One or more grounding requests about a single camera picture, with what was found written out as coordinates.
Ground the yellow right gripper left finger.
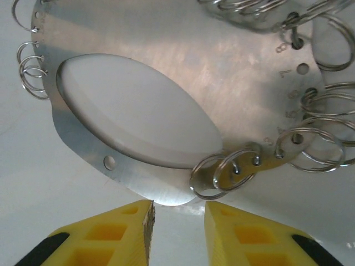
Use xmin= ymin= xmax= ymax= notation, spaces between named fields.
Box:
xmin=13 ymin=199 xmax=156 ymax=266

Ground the silver metal chain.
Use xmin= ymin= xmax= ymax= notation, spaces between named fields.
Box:
xmin=30 ymin=0 xmax=331 ymax=207

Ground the small steel open ring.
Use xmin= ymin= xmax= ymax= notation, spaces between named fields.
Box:
xmin=16 ymin=41 xmax=45 ymax=73
xmin=10 ymin=0 xmax=39 ymax=32
xmin=21 ymin=55 xmax=48 ymax=92
xmin=26 ymin=65 xmax=51 ymax=100

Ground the large steel split ring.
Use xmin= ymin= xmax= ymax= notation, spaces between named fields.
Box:
xmin=198 ymin=0 xmax=274 ymax=14
xmin=301 ymin=83 xmax=355 ymax=117
xmin=280 ymin=12 xmax=355 ymax=72
xmin=293 ymin=110 xmax=355 ymax=168
xmin=274 ymin=121 xmax=346 ymax=174

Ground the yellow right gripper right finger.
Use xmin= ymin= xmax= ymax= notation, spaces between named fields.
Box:
xmin=204 ymin=201 xmax=347 ymax=266

